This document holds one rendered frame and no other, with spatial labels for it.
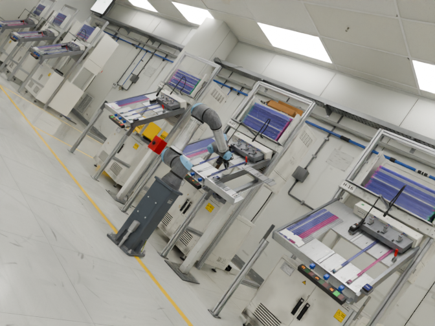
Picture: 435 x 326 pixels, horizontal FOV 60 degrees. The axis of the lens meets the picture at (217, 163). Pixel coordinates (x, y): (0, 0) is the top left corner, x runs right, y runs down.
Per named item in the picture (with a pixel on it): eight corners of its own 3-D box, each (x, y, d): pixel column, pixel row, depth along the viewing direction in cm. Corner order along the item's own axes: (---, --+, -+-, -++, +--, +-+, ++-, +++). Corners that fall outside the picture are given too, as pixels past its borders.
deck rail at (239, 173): (208, 189, 320) (209, 182, 317) (207, 187, 321) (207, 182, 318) (269, 164, 358) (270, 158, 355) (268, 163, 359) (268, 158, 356)
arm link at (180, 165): (177, 174, 271) (188, 160, 272) (166, 166, 279) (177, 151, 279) (186, 180, 281) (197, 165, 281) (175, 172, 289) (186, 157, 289)
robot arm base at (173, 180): (172, 188, 270) (180, 177, 270) (157, 177, 275) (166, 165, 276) (180, 192, 283) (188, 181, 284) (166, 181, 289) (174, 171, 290)
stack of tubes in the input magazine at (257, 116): (275, 140, 354) (292, 117, 355) (240, 121, 389) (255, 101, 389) (281, 146, 364) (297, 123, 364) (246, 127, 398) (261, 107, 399)
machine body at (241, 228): (181, 261, 338) (222, 204, 340) (144, 220, 386) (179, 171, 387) (220, 275, 386) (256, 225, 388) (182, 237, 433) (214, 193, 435)
